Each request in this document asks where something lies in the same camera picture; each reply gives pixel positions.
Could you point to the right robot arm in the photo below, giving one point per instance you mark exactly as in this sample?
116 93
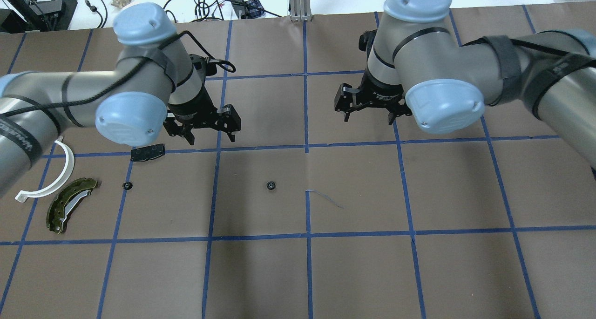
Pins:
414 67

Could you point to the aluminium frame post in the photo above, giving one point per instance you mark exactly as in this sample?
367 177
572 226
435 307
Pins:
300 10

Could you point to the dark green curved part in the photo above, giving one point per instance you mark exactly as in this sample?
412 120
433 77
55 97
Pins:
66 201

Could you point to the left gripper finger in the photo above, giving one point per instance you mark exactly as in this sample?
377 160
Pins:
229 121
183 131

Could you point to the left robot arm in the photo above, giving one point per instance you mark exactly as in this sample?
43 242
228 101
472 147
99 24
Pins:
155 85

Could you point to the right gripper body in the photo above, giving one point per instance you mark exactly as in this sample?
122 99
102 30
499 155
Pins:
382 95

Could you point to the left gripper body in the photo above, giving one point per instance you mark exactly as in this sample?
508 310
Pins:
192 108

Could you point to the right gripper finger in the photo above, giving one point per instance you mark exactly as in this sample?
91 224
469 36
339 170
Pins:
397 111
346 100

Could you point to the small black rectangular plate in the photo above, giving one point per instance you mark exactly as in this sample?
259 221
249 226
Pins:
147 153

